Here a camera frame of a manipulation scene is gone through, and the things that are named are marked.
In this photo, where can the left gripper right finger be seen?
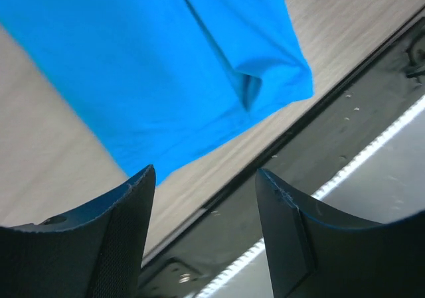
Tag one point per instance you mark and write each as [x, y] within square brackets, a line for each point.
[316, 250]

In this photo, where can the blue t shirt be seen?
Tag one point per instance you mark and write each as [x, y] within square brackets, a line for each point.
[164, 82]

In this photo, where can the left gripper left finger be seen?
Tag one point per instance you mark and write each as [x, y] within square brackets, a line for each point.
[93, 250]

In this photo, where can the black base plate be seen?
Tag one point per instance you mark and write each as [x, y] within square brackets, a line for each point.
[307, 155]

